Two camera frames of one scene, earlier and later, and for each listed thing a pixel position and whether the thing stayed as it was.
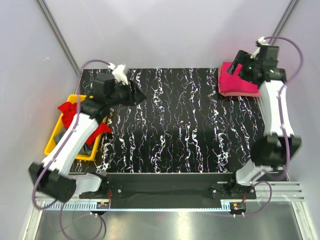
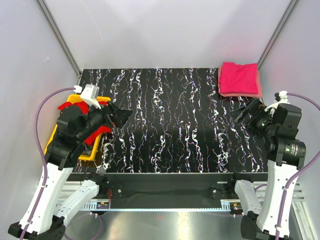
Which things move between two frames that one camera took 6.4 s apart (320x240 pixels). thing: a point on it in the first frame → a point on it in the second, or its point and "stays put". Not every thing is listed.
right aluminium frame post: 284,19 stays put
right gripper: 243,58 → 256,108
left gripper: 139,96 → 119,117
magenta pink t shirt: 232,83 stays put
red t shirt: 69,109 stays put
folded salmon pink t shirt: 236,94 stays put
